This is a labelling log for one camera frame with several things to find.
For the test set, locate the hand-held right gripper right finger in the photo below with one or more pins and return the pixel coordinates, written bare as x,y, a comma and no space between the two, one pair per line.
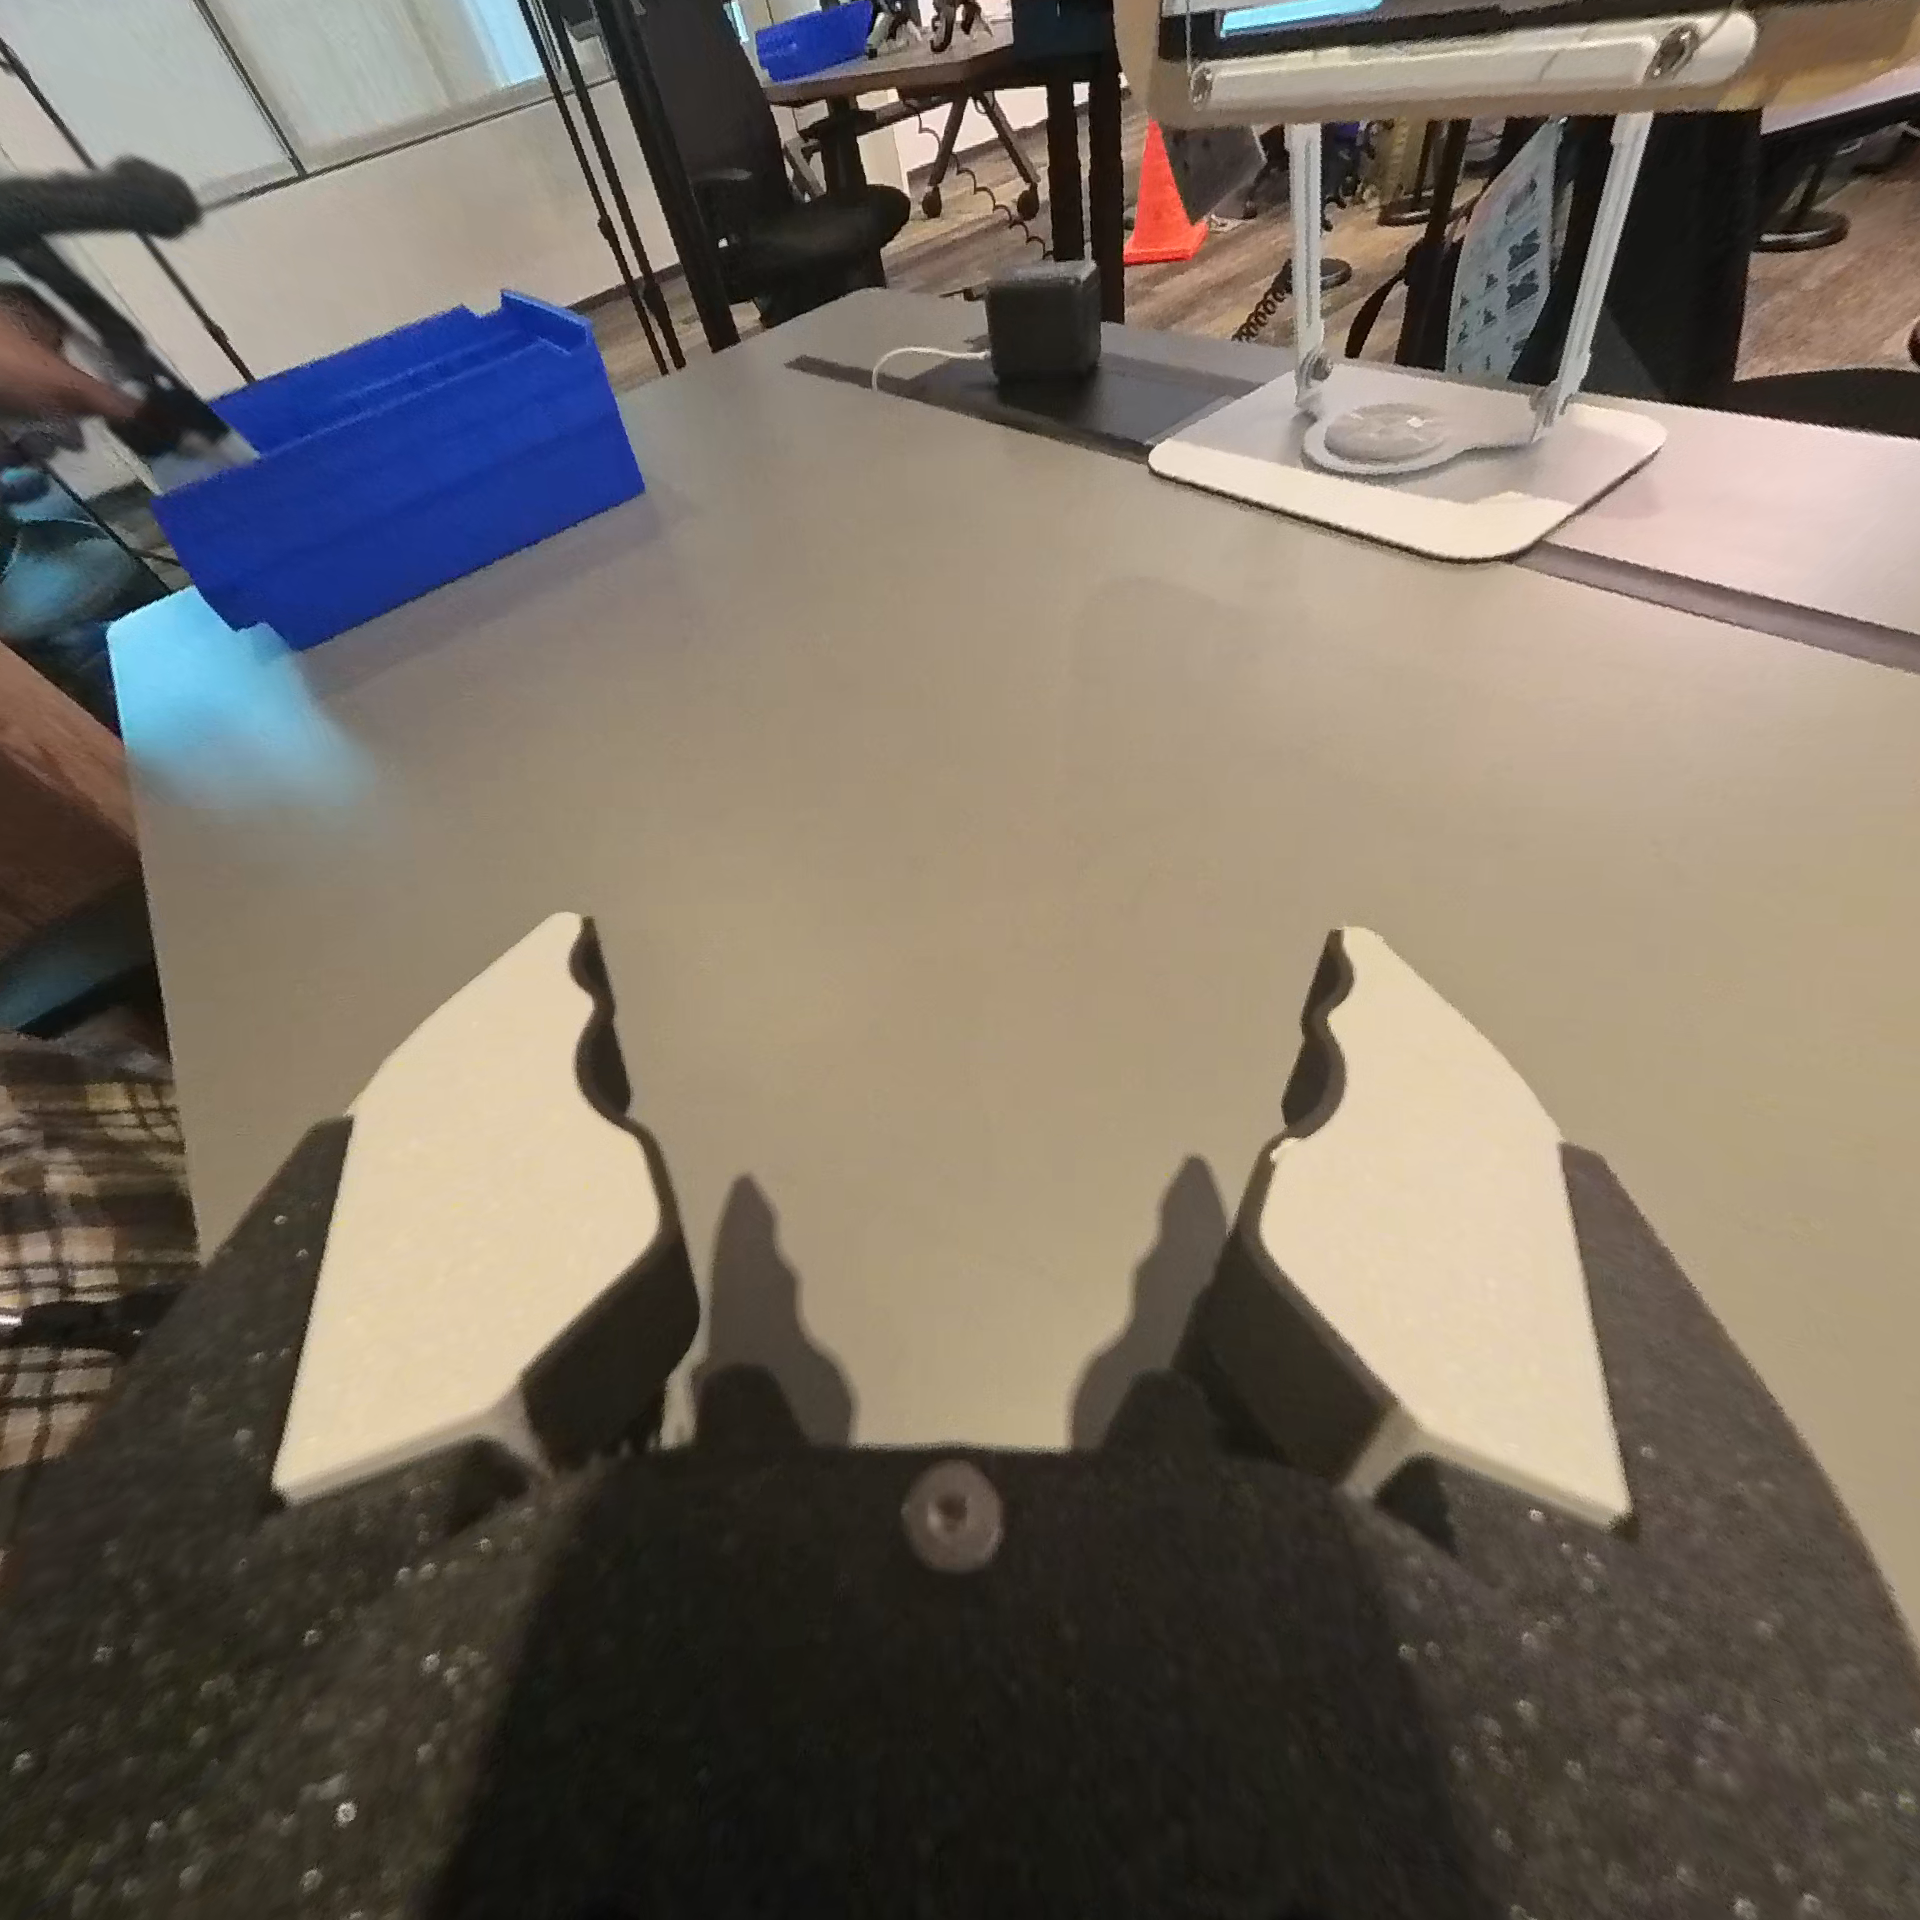
1441,1244

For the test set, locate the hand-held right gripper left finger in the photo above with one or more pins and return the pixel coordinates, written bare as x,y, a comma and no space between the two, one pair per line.
481,1214

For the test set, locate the blue plastic bin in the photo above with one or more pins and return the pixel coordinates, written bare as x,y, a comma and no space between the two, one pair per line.
809,42
422,481

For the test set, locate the person's left hand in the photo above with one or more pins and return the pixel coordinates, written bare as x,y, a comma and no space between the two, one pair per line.
45,375

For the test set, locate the person's plaid shirt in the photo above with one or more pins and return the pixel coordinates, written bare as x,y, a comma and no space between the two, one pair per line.
77,1170

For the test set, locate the black office chair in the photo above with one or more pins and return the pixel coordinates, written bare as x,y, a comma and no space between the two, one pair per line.
781,225

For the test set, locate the white tablet stand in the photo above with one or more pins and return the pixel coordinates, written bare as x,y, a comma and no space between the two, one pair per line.
1501,481

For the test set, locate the brown wooden desk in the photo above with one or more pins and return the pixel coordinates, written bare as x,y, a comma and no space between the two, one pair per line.
932,67

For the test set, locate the black cube speaker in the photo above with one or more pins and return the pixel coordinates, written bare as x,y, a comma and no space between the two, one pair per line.
1043,322

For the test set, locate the black desk leg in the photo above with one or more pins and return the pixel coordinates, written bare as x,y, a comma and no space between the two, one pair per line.
1085,148

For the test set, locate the printed paper sheet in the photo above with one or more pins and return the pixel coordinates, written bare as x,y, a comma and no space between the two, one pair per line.
1508,254

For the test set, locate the orange traffic cone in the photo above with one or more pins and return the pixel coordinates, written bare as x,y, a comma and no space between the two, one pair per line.
1166,210

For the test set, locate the black metal frame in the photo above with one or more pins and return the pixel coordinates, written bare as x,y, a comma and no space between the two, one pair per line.
629,225

